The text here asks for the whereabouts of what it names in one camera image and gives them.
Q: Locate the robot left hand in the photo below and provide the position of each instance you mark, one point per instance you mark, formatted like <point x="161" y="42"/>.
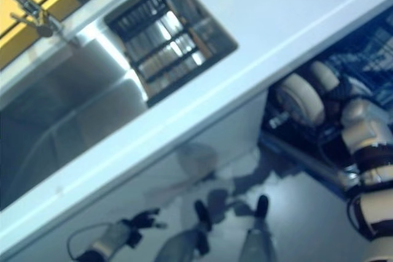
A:
<point x="141" y="220"/>

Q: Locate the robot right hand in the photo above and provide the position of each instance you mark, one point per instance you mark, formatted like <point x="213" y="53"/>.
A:
<point x="339" y="96"/>

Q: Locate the white round plate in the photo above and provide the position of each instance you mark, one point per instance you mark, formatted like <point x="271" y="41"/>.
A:
<point x="324" y="75"/>
<point x="301" y="99"/>

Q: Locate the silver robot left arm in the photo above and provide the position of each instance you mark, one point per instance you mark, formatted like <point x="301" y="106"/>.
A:
<point x="107" y="243"/>

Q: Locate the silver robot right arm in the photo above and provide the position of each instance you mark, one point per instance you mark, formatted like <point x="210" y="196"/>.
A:
<point x="365" y="133"/>

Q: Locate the black built-in dishwasher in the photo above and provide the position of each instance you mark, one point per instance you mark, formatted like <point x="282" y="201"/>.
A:
<point x="362" y="59"/>

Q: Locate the white base cabinet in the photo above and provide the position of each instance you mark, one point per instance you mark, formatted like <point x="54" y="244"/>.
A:
<point x="107" y="200"/>

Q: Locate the stainless steel sink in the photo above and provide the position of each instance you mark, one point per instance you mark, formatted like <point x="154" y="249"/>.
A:
<point x="61" y="105"/>

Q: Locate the black dish drying rack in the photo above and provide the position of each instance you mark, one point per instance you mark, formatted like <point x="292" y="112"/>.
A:
<point x="159" y="47"/>

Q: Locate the chrome gooseneck kitchen faucet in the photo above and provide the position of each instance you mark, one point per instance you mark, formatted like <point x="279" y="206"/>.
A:
<point x="37" y="16"/>

